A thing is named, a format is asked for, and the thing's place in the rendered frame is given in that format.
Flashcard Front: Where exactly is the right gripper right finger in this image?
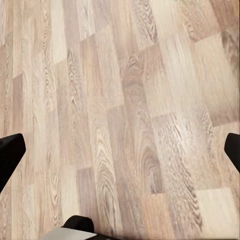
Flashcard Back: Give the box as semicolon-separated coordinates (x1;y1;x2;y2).
224;133;240;173

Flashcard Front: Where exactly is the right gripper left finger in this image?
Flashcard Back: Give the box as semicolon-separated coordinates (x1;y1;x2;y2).
0;133;26;193

